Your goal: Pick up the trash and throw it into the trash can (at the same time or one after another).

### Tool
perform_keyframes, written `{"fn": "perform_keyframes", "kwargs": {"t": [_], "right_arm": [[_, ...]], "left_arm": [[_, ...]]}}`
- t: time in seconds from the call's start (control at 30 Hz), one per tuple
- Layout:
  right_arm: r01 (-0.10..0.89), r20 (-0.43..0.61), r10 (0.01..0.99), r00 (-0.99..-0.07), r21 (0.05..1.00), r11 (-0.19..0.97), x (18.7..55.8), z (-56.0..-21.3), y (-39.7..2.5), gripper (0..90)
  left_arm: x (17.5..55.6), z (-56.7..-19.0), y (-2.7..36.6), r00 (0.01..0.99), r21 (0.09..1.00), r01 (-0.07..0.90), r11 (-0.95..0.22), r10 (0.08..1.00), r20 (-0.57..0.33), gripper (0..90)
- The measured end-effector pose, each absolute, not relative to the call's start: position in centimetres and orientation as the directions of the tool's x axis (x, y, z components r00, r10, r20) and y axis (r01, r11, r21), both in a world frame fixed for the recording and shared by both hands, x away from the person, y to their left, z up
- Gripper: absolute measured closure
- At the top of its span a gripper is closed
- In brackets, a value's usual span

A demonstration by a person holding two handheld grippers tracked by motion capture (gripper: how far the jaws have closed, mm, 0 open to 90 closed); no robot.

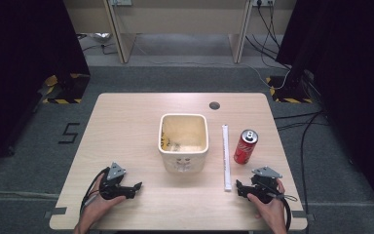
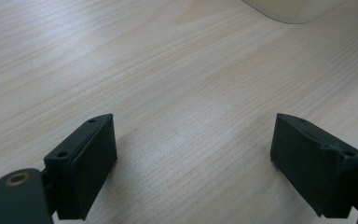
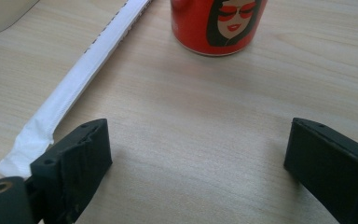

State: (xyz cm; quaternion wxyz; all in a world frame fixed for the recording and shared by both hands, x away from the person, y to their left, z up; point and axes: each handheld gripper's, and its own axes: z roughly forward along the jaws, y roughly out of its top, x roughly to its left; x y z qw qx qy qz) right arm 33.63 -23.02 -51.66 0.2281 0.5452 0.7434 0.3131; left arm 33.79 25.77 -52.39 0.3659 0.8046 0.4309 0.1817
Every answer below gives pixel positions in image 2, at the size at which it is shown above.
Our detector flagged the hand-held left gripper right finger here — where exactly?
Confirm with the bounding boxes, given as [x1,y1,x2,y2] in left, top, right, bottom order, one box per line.
[269,112,358,219]

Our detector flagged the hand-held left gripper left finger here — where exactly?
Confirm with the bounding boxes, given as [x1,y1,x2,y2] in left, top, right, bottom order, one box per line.
[43,113,118,221]

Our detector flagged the cream white rounded container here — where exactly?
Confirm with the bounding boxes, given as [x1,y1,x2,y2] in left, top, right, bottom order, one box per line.
[241,0,350,25]

